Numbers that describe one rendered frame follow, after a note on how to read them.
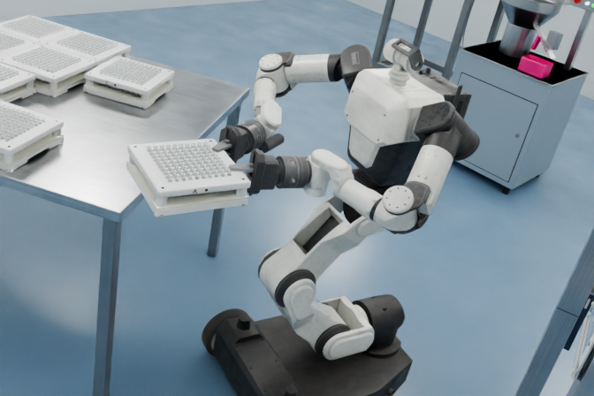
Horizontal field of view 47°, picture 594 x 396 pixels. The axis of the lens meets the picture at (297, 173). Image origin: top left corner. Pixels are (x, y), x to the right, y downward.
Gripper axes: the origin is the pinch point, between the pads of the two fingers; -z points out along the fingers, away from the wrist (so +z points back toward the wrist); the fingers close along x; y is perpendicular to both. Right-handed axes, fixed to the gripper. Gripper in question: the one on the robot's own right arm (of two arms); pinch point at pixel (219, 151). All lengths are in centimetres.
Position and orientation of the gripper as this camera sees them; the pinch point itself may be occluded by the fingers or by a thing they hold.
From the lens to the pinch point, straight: 185.8
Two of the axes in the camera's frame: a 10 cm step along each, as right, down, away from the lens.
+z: 4.7, -3.3, 8.2
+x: -2.0, 8.7, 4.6
